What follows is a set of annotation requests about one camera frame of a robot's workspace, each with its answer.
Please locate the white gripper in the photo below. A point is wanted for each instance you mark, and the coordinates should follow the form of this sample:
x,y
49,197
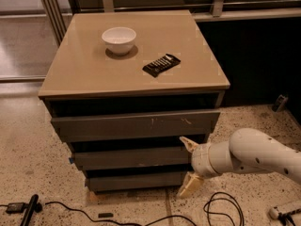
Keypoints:
x,y
199,159

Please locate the grey bottom drawer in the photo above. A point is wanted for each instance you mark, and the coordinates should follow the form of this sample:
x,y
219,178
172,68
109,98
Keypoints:
x,y
125,182

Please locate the grey drawer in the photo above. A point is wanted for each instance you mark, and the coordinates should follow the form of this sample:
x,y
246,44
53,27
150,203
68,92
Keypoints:
x,y
125,182
134,158
136,125

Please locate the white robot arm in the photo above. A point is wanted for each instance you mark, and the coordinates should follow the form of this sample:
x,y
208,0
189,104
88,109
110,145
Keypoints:
x,y
246,151

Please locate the grey middle drawer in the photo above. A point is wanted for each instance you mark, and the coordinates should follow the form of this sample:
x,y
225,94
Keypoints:
x,y
134,158

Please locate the beige top drawer cabinet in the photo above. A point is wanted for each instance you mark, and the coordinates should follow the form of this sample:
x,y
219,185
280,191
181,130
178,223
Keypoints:
x,y
86,79

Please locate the grey top drawer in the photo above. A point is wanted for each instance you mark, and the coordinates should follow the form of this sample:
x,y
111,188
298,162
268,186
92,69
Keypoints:
x,y
136,125

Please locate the white power strip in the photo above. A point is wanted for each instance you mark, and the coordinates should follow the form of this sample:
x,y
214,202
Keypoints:
x,y
289,208

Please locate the small black floor block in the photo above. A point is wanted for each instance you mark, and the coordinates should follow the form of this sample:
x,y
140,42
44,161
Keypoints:
x,y
105,215

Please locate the black snack bar wrapper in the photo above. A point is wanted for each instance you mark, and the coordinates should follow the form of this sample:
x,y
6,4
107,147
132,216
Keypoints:
x,y
161,65

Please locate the small dark floor object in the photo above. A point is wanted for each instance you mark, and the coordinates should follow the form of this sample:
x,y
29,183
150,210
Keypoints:
x,y
280,103

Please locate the white ceramic bowl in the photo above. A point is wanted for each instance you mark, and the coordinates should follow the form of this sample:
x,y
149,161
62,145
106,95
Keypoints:
x,y
119,40

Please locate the black bar device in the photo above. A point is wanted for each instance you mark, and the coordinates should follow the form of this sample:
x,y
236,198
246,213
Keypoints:
x,y
34,206

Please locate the black power adapter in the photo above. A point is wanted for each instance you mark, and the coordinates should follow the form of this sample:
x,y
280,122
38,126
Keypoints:
x,y
16,207

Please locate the metal railing frame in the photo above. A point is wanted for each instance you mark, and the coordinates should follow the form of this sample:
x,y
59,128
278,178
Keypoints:
x,y
202,10

